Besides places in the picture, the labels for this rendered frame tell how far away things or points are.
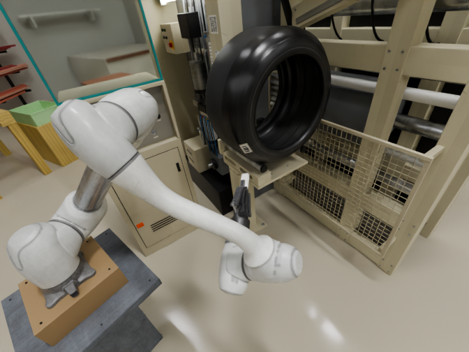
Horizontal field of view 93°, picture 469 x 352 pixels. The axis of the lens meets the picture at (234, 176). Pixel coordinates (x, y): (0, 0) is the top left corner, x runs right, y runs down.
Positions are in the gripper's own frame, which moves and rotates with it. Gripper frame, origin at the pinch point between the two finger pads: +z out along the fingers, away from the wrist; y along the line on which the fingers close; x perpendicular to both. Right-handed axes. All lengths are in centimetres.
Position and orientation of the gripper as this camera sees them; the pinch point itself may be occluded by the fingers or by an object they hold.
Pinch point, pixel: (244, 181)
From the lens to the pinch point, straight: 92.4
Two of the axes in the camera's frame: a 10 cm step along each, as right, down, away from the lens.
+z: 1.2, -8.6, 5.0
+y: 5.1, 4.9, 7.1
